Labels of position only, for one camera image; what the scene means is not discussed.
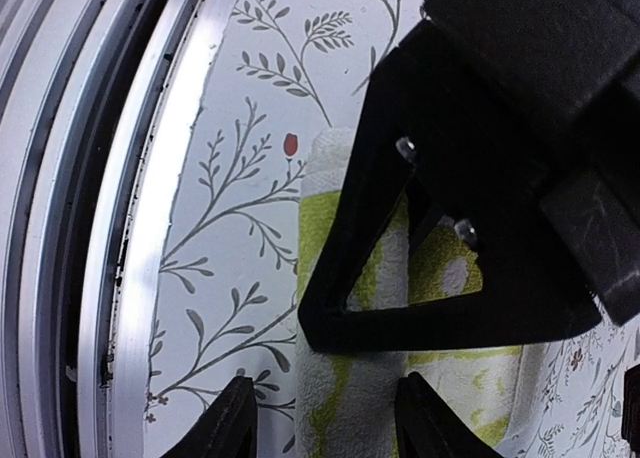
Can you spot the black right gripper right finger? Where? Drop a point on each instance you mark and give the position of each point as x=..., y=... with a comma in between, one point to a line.
x=426, y=427

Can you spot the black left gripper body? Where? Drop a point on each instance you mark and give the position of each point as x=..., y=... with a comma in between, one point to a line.
x=571, y=69

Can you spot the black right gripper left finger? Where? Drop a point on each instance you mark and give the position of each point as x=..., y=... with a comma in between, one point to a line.
x=227, y=429

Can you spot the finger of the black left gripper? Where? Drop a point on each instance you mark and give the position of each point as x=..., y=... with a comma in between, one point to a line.
x=416, y=143

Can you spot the green crocodile pattern towel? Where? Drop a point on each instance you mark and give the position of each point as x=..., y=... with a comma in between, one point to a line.
x=345, y=404

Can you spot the floral patterned table mat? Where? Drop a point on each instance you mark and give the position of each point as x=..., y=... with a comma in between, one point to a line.
x=244, y=233

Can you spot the aluminium front rail base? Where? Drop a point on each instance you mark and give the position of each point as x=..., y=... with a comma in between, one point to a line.
x=99, y=102

